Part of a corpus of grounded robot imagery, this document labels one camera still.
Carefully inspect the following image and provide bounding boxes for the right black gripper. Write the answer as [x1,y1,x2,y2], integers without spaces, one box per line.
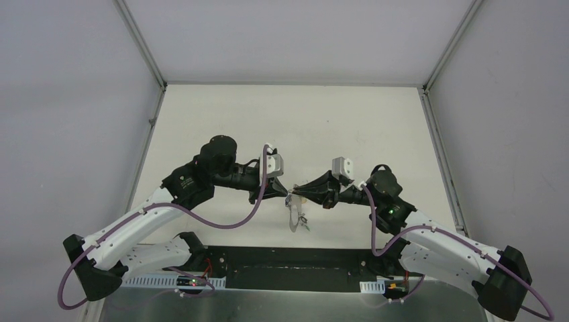
[293,170,380,209]

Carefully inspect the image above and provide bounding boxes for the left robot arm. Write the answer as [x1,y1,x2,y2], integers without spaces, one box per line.
[57,135,288,302]

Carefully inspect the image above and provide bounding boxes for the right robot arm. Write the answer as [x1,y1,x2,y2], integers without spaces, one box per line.
[292,164,532,321]

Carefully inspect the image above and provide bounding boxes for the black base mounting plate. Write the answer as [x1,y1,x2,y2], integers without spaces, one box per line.
[178,246,406,292]

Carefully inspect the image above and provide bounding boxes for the right controller board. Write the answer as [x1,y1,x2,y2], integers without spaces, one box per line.
[384,281,409,297]

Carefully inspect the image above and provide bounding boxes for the controller board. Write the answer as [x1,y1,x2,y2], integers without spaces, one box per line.
[384,281,409,297]
[176,276,207,287]

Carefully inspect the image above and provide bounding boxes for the left controller board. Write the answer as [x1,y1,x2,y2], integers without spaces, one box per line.
[176,276,207,287]

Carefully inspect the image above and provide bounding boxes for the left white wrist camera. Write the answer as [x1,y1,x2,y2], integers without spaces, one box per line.
[258,143,284,184]

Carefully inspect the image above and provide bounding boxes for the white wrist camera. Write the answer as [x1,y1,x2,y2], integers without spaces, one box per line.
[258,143,284,184]
[331,157,367,190]

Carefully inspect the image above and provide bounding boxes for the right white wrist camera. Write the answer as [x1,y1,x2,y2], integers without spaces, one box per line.
[331,157,367,190]

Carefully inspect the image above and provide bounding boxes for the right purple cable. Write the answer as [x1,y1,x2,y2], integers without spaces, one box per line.
[360,184,556,322]

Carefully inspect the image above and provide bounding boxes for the purple cable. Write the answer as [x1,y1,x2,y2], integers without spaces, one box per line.
[360,184,556,322]
[56,144,270,311]

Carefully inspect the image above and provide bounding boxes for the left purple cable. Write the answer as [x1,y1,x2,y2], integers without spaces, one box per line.
[56,144,270,311]

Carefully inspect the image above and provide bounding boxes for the aluminium frame rail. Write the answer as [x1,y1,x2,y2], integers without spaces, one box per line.
[78,243,495,322]

